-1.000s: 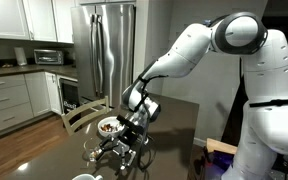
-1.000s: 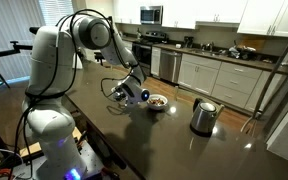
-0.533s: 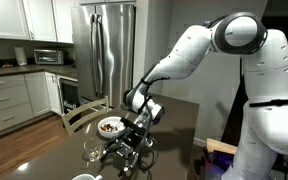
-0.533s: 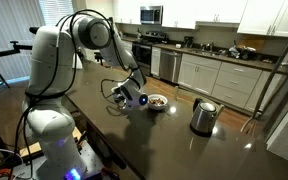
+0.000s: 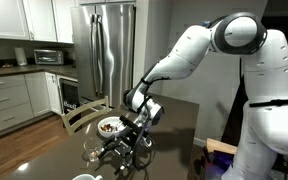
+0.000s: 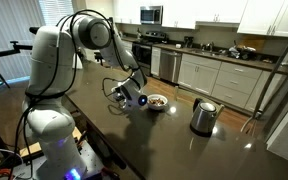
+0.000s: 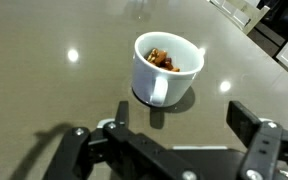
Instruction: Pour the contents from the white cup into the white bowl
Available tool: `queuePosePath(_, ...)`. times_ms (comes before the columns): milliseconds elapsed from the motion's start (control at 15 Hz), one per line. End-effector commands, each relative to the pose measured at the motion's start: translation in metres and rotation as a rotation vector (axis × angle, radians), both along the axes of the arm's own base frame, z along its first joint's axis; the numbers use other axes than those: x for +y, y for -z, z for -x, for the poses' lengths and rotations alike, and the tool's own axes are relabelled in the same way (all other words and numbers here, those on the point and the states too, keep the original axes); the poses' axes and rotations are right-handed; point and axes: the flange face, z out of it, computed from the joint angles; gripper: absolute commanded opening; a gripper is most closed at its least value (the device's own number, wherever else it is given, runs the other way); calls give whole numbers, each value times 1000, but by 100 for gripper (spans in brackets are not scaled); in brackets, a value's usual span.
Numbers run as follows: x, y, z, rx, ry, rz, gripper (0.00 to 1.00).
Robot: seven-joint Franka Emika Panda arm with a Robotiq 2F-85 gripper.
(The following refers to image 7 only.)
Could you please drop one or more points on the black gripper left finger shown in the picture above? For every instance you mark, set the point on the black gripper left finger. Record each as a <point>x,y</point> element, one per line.
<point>140,156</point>

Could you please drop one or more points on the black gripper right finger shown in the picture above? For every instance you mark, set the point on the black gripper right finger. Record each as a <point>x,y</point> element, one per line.
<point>264,146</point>

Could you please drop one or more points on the white ceramic cup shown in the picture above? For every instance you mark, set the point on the white ceramic cup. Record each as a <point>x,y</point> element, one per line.
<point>144,80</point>

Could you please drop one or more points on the brown mixed nuts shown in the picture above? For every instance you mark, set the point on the brown mixed nuts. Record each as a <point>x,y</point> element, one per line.
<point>160,60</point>

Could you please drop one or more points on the cream wooden chair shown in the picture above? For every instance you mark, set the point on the cream wooden chair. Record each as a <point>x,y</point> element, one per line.
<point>244,13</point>

